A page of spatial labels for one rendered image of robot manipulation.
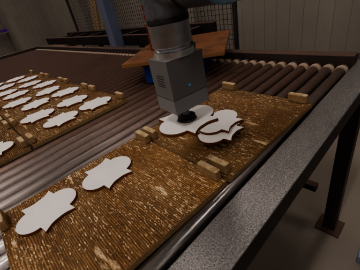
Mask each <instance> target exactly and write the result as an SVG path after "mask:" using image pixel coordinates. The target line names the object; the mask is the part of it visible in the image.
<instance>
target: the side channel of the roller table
mask: <svg viewBox="0 0 360 270"><path fill-rule="evenodd" d="M38 48H39V49H54V50H72V51H73V50H74V51H75V50H76V51H94V52H96V51H97V52H98V51H99V52H107V53H108V52H110V53H111V52H112V53H125V54H126V53H128V54H129V53H131V54H136V53H138V52H139V51H141V50H142V49H144V48H138V47H88V46H38ZM216 57H217V58H219V59H220V58H225V59H230V58H232V59H233V60H235V59H238V58H239V59H241V60H245V59H249V60H250V61H252V60H254V59H256V60H258V61H259V62H260V61H262V60H266V61H268V62H270V61H277V63H279V62H281V61H286V62H287V63H288V64H289V63H291V62H297V63H298V64H299V65H300V64H301V63H304V62H308V63H310V65H312V64H314V63H321V64H322V66H324V65H326V64H328V63H333V64H334V65H335V67H337V66H339V65H341V64H347V65H349V67H350V69H351V67H352V66H353V65H354V64H355V63H356V62H357V58H358V52H341V51H291V50H240V49H226V52H225V55H224V56H216ZM216 57H212V58H216Z"/></svg>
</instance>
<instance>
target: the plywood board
mask: <svg viewBox="0 0 360 270"><path fill-rule="evenodd" d="M229 35H230V30H229V29H228V30H223V31H217V32H210V33H204V34H197V35H192V41H194V42H195V43H196V47H195V48H198V49H202V56H203V58H207V57H216V56H224V55H225V52H226V48H227V43H228V39H229ZM154 52H155V51H151V47H150V44H149V45H147V46H146V47H145V48H144V49H142V50H141V51H139V52H138V53H136V54H135V55H134V56H132V57H131V58H130V59H128V60H127V61H126V62H125V63H123V64H122V65H121V66H122V68H123V69H124V68H132V67H137V66H145V65H149V63H148V59H150V58H153V57H155V56H154Z"/></svg>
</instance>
